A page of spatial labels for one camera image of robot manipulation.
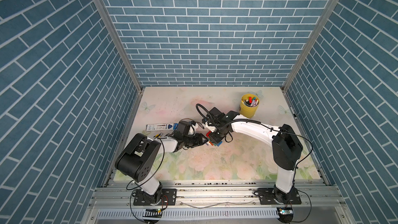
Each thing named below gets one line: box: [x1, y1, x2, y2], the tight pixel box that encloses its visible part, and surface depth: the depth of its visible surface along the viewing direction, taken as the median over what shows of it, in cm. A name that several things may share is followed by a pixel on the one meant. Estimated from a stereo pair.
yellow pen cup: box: [238, 93, 260, 119], surface depth 98 cm
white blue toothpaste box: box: [145, 123, 179, 132], surface depth 98 cm
